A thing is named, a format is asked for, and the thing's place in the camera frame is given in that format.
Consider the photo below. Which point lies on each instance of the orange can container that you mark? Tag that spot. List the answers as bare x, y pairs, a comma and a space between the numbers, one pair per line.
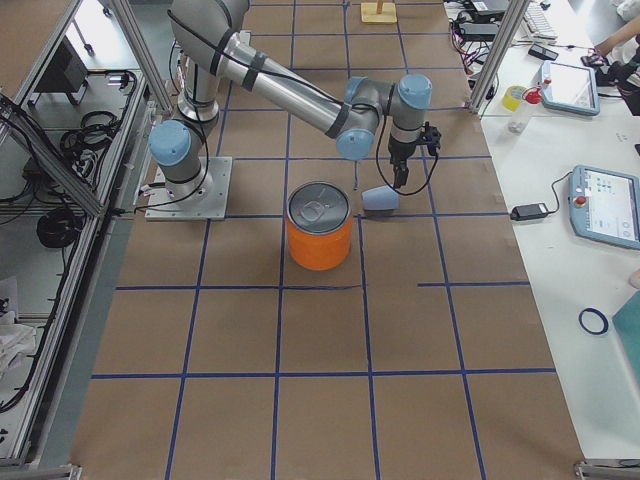
319, 225

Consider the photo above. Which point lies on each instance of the teach pendant near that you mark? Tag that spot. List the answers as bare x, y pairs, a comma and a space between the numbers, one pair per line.
604, 206

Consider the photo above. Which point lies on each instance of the teach pendant far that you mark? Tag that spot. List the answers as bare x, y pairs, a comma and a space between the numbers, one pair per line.
569, 88

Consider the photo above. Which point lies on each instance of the red cap squeeze bottle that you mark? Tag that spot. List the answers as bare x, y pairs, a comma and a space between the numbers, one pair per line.
534, 95

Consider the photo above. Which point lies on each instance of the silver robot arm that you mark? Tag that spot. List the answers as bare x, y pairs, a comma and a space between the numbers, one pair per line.
209, 34

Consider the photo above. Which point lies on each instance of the wooden cup rack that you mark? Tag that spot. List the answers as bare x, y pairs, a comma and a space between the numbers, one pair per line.
378, 12

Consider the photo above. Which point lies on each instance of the teal board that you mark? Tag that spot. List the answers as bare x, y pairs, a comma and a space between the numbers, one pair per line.
626, 323

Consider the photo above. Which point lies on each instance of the black power adapter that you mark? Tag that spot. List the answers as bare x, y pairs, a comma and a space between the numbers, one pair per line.
528, 212

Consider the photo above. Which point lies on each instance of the aluminium frame post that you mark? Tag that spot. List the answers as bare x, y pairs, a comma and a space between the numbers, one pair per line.
510, 23

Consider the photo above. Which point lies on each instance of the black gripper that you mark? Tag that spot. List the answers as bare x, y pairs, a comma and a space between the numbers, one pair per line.
399, 152

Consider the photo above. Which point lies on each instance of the teach pendant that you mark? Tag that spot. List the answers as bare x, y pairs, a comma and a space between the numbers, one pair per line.
569, 88
604, 206

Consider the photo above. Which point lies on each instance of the black smartphone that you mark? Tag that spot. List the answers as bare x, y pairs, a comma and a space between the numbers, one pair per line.
542, 53

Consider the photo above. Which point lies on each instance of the yellow tape roll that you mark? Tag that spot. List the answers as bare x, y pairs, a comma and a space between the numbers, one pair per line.
513, 97

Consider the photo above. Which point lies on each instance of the light blue plastic cup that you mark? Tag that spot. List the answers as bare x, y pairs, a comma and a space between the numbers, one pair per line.
382, 198

